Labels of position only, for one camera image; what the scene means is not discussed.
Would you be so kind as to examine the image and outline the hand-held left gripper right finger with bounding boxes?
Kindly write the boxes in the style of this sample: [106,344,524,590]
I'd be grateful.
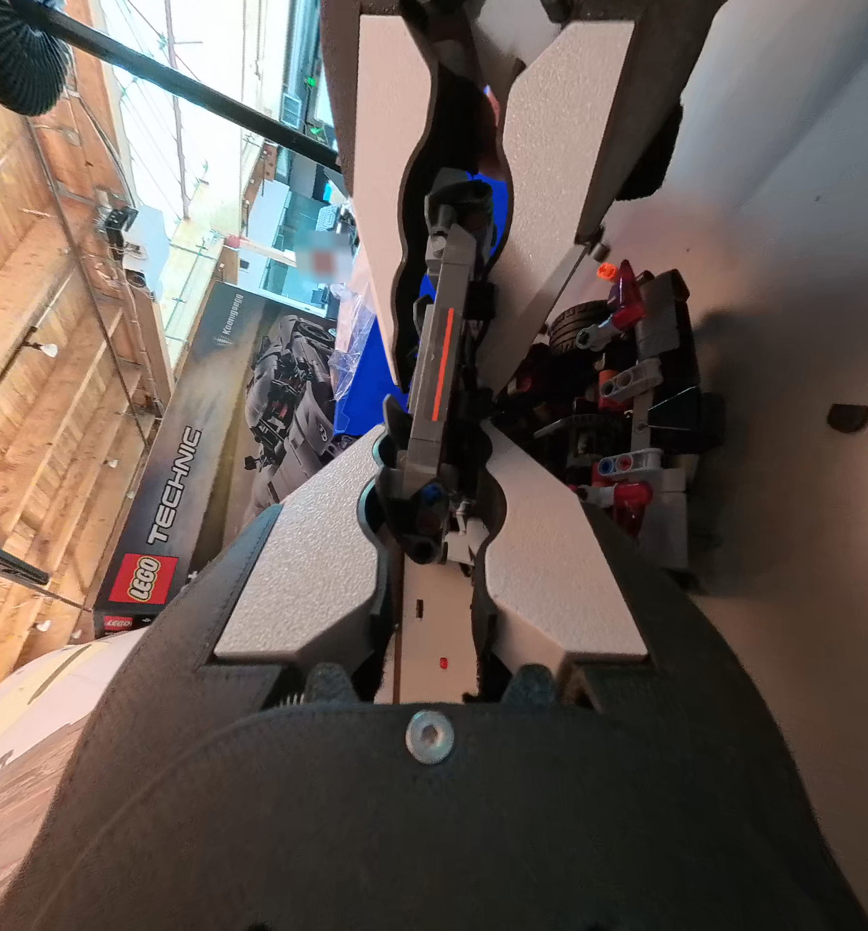
[470,423,652,699]

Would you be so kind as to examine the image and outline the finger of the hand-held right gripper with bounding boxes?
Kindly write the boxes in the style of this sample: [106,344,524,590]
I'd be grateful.
[476,18,639,397]
[350,11,442,394]

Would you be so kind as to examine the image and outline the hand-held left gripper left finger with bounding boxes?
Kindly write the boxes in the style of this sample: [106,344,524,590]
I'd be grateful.
[212,425,395,683]

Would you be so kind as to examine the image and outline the partly built lego car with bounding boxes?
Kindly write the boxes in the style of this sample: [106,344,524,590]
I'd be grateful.
[492,258,726,583]

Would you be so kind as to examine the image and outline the grey lego door panel assembly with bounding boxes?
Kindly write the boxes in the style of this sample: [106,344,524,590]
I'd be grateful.
[376,167,497,567]

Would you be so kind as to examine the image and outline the dark lego set box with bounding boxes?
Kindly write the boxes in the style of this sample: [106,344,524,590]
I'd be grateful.
[92,280,377,641]

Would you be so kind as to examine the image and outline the person's right hand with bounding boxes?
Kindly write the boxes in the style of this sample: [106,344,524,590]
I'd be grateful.
[476,86,508,179]

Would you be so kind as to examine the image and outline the blue plastic bin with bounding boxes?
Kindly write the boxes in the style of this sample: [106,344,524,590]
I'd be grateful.
[332,87,515,437]

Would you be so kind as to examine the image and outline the clear plastic parts bags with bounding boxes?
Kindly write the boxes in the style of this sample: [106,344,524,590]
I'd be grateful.
[328,280,378,402]

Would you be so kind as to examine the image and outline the black metal pole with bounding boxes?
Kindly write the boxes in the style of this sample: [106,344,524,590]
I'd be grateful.
[41,6,344,174]

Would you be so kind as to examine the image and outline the white instruction booklet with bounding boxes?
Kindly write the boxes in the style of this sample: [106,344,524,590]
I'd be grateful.
[0,627,151,903]

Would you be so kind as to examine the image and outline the ceiling track lights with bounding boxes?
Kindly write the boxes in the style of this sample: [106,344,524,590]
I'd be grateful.
[0,214,159,641]

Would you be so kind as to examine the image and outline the black ribbed round fixture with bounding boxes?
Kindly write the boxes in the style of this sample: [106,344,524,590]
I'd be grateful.
[0,0,73,117]

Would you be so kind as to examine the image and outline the white wall-mounted box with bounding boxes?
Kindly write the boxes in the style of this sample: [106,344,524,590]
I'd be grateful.
[103,206,172,288]

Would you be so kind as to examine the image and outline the black metal rail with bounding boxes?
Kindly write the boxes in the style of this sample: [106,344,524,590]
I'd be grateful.
[0,530,51,587]

